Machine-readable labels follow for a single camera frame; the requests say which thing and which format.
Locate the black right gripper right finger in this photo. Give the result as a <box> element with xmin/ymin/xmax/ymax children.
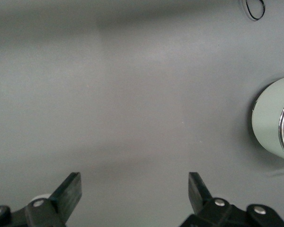
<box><xmin>179</xmin><ymin>172</ymin><xmax>284</xmax><ymax>227</ymax></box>

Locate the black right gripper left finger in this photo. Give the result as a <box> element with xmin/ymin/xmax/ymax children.
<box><xmin>0</xmin><ymin>172</ymin><xmax>82</xmax><ymax>227</ymax></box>

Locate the sage green cooking pot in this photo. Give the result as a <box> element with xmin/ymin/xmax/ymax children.
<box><xmin>250</xmin><ymin>75</ymin><xmax>284</xmax><ymax>170</ymax></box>

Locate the thin black loose cable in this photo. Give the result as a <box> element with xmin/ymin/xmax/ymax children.
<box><xmin>239</xmin><ymin>0</ymin><xmax>266</xmax><ymax>22</ymax></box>

